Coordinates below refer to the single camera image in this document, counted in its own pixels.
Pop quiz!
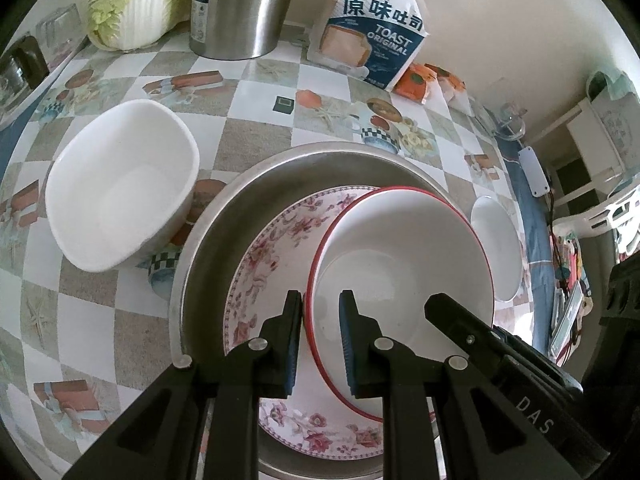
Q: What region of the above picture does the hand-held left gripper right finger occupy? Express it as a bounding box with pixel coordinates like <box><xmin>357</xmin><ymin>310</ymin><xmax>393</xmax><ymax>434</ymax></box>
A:
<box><xmin>339</xmin><ymin>289</ymin><xmax>571</xmax><ymax>480</ymax></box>

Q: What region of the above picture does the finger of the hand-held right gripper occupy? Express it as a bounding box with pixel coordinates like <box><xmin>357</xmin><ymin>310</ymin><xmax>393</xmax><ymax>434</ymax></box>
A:
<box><xmin>424</xmin><ymin>292</ymin><xmax>501</xmax><ymax>361</ymax></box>

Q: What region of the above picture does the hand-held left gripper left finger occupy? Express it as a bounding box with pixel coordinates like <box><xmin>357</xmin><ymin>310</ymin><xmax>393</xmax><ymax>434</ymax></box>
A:
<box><xmin>60</xmin><ymin>289</ymin><xmax>305</xmax><ymax>480</ymax></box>

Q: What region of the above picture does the red floral bowl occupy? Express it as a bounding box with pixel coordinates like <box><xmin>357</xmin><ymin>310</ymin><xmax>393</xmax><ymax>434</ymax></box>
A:
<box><xmin>305</xmin><ymin>186</ymin><xmax>496</xmax><ymax>420</ymax></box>

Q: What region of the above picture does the pink floral plate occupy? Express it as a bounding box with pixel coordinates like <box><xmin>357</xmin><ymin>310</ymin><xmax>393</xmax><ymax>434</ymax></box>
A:
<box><xmin>222</xmin><ymin>186</ymin><xmax>437</xmax><ymax>447</ymax></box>

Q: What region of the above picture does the stainless steel basin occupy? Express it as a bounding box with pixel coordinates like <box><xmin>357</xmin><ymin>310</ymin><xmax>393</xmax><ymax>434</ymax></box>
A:
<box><xmin>169</xmin><ymin>141</ymin><xmax>495</xmax><ymax>480</ymax></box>

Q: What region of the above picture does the small white plate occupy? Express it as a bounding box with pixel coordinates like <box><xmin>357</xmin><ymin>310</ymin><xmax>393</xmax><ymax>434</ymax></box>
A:
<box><xmin>470</xmin><ymin>195</ymin><xmax>522</xmax><ymax>303</ymax></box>

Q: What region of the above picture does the white power strip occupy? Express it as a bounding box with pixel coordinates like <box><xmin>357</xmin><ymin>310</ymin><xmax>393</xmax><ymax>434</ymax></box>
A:
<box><xmin>517</xmin><ymin>146</ymin><xmax>551</xmax><ymax>198</ymax></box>

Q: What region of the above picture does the white plastic basket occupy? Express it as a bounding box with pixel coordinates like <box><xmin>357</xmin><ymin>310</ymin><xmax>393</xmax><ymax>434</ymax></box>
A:
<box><xmin>550</xmin><ymin>195</ymin><xmax>640</xmax><ymax>261</ymax></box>

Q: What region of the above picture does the clear glass jar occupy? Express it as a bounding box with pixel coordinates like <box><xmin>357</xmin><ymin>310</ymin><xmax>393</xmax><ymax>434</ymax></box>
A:
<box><xmin>492</xmin><ymin>102</ymin><xmax>529</xmax><ymax>141</ymax></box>

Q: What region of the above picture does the large white bowl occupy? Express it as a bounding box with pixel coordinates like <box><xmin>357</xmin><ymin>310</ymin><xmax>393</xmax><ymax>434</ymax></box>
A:
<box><xmin>45</xmin><ymin>99</ymin><xmax>200</xmax><ymax>273</ymax></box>

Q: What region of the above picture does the white shelf unit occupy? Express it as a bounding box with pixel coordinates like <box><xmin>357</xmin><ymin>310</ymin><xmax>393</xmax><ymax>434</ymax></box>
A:
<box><xmin>520</xmin><ymin>70</ymin><xmax>640</xmax><ymax>206</ymax></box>

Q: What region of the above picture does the orange snack packet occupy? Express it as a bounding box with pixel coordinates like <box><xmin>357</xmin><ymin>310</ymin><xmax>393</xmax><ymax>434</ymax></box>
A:
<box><xmin>426</xmin><ymin>63</ymin><xmax>467</xmax><ymax>103</ymax></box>
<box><xmin>392</xmin><ymin>63</ymin><xmax>438</xmax><ymax>106</ymax></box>

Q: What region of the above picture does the checkered printed tablecloth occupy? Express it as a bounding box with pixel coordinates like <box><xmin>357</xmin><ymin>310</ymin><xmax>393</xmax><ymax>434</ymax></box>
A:
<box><xmin>0</xmin><ymin>20</ymin><xmax>557</xmax><ymax>480</ymax></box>

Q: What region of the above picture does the toast bread bag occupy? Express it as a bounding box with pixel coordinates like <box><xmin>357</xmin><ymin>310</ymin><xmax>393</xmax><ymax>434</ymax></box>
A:
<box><xmin>307</xmin><ymin>0</ymin><xmax>430</xmax><ymax>92</ymax></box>

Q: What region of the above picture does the stainless steel thermos jug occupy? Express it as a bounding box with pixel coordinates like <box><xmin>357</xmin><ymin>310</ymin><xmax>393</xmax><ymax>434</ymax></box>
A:
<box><xmin>189</xmin><ymin>0</ymin><xmax>331</xmax><ymax>60</ymax></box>

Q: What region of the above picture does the napa cabbage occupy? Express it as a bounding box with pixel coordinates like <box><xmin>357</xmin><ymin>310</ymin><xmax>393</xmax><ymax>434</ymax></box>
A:
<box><xmin>85</xmin><ymin>0</ymin><xmax>198</xmax><ymax>52</ymax></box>

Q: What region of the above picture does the clear drinking glass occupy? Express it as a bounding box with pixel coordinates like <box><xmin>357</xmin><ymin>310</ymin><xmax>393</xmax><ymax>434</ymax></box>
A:
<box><xmin>35</xmin><ymin>5</ymin><xmax>83</xmax><ymax>61</ymax></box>

